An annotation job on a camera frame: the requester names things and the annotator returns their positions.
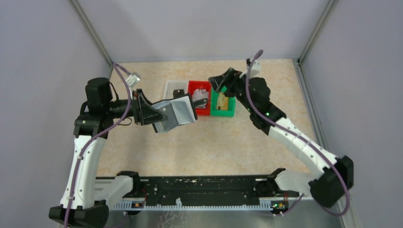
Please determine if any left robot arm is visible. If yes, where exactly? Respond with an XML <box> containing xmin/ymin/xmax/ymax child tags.
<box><xmin>48</xmin><ymin>73</ymin><xmax>166</xmax><ymax>228</ymax></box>

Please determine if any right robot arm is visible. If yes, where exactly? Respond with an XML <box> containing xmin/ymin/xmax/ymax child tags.
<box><xmin>208</xmin><ymin>68</ymin><xmax>354</xmax><ymax>208</ymax></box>

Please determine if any gold VIP card stack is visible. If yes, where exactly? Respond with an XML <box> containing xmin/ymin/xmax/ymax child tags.
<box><xmin>216</xmin><ymin>94</ymin><xmax>229</xmax><ymax>111</ymax></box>

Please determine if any silver VIP card stack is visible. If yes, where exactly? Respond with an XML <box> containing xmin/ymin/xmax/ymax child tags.
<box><xmin>192</xmin><ymin>89</ymin><xmax>210</xmax><ymax>109</ymax></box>

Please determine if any black VIP card stack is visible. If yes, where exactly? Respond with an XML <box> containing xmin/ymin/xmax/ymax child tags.
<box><xmin>173</xmin><ymin>89</ymin><xmax>185</xmax><ymax>99</ymax></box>

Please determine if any red plastic bin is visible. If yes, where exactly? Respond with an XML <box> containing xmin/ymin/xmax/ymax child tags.
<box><xmin>188</xmin><ymin>80</ymin><xmax>212</xmax><ymax>116</ymax></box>

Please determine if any green plastic bin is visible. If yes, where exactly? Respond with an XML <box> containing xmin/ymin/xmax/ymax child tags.
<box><xmin>210</xmin><ymin>91</ymin><xmax>236</xmax><ymax>117</ymax></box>

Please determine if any white plastic bin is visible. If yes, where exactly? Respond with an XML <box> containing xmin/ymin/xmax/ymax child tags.
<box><xmin>163</xmin><ymin>80</ymin><xmax>189</xmax><ymax>99</ymax></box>

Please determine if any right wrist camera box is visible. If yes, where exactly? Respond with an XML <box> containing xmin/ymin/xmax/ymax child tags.
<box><xmin>241</xmin><ymin>58</ymin><xmax>261</xmax><ymax>78</ymax></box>

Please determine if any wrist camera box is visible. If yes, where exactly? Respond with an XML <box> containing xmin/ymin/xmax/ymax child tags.
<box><xmin>125</xmin><ymin>72</ymin><xmax>141</xmax><ymax>89</ymax></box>
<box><xmin>241</xmin><ymin>58</ymin><xmax>261</xmax><ymax>78</ymax></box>

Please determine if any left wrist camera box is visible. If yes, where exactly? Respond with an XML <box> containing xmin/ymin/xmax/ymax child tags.
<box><xmin>125</xmin><ymin>72</ymin><xmax>141</xmax><ymax>89</ymax></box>

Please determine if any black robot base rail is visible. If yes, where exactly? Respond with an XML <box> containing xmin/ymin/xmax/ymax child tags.
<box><xmin>94</xmin><ymin>174</ymin><xmax>300</xmax><ymax>212</ymax></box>

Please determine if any grey aluminium frame rail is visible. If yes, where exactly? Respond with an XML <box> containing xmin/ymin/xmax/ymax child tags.
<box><xmin>293</xmin><ymin>0</ymin><xmax>360</xmax><ymax>228</ymax></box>

